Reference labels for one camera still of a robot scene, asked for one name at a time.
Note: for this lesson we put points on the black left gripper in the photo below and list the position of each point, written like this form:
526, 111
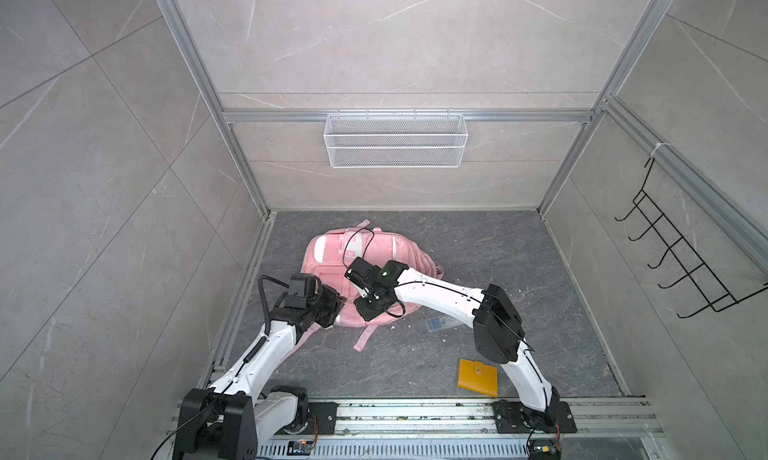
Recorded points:
337, 300

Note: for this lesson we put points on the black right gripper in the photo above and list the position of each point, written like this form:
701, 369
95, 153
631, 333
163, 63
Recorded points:
368, 315

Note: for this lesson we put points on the pink student backpack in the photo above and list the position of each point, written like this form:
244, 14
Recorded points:
330, 256

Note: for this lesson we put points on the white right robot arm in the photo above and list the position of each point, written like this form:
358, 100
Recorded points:
496, 324

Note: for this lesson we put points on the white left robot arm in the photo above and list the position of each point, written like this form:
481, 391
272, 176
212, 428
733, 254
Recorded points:
231, 418

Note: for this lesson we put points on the clear plastic ruler case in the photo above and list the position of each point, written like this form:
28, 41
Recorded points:
442, 322

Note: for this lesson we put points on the yellow leather wallet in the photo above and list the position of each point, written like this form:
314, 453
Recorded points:
478, 377

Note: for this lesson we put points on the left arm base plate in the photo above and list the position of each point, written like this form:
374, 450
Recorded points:
319, 417

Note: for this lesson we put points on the white wire mesh basket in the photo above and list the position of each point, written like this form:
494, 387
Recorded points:
356, 141

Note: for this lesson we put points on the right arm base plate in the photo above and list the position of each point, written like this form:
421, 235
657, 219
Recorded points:
513, 417

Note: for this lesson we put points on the aluminium mounting rail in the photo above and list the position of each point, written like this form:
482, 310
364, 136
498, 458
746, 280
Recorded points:
611, 417

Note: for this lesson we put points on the black wire hook rack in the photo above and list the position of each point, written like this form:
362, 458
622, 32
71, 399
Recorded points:
682, 252

